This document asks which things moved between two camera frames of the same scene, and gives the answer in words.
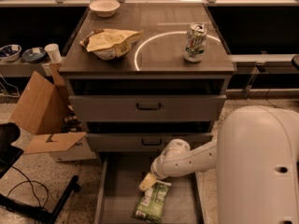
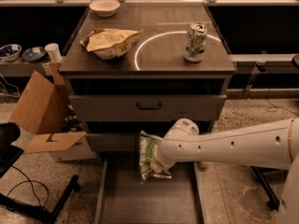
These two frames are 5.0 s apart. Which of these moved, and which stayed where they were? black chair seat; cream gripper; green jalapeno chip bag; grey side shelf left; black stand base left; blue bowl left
Moved: cream gripper; green jalapeno chip bag
Stayed: black chair seat; black stand base left; blue bowl left; grey side shelf left
